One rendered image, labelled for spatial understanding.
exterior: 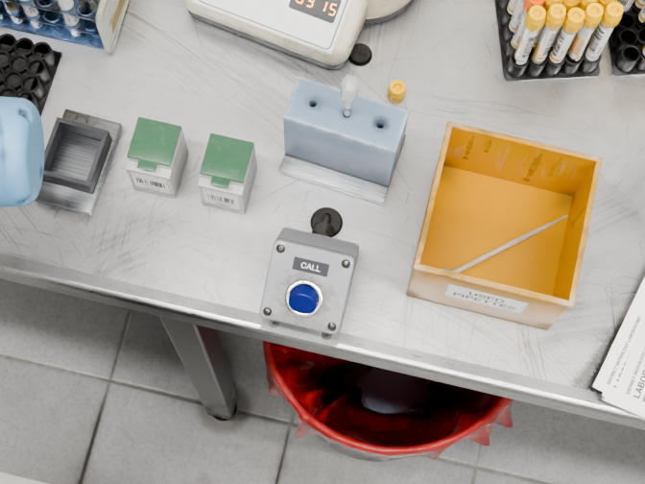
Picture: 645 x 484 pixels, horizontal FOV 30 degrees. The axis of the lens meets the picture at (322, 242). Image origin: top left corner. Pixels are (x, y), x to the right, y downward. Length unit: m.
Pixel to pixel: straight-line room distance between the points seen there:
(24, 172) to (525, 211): 0.49
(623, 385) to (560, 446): 0.90
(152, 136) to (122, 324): 0.96
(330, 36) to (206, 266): 0.24
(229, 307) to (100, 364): 0.92
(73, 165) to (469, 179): 0.36
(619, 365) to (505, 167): 0.20
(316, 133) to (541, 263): 0.24
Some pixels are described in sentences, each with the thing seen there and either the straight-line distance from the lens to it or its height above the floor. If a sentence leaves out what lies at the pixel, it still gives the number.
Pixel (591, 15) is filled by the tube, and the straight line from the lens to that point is 1.08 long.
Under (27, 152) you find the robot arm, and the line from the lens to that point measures 0.81.
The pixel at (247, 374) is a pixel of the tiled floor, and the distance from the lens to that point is 1.95.
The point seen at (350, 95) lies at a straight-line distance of 0.97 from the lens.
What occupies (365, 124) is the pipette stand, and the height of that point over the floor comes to 0.98.
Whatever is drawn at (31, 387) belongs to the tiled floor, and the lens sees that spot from 2.00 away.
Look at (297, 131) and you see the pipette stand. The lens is 1.04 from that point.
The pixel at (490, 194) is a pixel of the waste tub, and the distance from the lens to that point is 1.11.
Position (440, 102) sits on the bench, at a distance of 1.15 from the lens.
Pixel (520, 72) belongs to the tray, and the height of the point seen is 0.89.
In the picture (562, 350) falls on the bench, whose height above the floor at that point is 0.87.
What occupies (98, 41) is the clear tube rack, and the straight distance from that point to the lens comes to 1.17.
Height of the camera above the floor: 1.92
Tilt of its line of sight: 73 degrees down
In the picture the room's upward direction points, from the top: 3 degrees clockwise
